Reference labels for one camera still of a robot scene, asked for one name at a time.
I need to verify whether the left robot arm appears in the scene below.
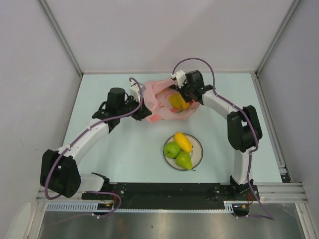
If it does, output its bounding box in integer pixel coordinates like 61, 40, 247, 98
40, 84, 152, 200

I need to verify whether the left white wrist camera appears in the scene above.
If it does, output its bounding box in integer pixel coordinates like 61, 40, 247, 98
129, 79, 146, 103

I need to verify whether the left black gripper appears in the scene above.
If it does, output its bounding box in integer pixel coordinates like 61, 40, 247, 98
118, 95, 152, 121

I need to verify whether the yellow fake fruit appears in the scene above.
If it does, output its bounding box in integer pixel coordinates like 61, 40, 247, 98
174, 132, 192, 153

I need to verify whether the white cable duct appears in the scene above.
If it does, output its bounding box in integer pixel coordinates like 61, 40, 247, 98
46, 200, 250, 214

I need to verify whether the green fake apple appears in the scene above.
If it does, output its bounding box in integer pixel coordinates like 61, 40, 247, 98
163, 141, 181, 158

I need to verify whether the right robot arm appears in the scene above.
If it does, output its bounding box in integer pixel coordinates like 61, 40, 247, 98
171, 70, 263, 200

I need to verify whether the pink plastic bag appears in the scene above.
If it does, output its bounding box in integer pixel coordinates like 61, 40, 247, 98
143, 78, 199, 123

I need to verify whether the yellow fake banana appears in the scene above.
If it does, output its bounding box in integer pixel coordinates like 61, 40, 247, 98
169, 93, 182, 109

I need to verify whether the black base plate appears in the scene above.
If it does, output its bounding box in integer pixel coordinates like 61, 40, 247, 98
82, 182, 260, 210

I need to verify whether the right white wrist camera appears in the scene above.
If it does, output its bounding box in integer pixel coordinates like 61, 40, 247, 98
171, 70, 186, 89

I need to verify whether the green fake pear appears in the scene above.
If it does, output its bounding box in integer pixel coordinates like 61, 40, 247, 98
175, 151, 194, 171

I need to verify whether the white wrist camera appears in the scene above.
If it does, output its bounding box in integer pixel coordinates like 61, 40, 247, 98
171, 70, 186, 89
129, 79, 146, 103

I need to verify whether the white printed plate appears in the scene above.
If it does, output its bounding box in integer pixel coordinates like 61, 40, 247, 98
163, 133, 203, 171

